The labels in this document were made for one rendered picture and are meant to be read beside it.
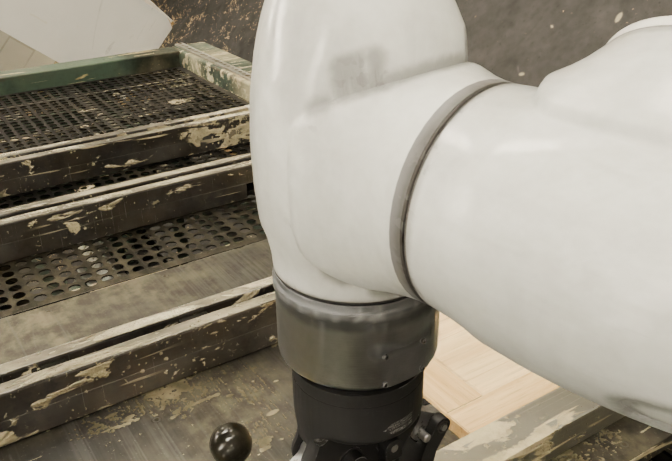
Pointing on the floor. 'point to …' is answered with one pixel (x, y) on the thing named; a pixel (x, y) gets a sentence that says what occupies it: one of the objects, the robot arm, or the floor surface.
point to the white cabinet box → (76, 9)
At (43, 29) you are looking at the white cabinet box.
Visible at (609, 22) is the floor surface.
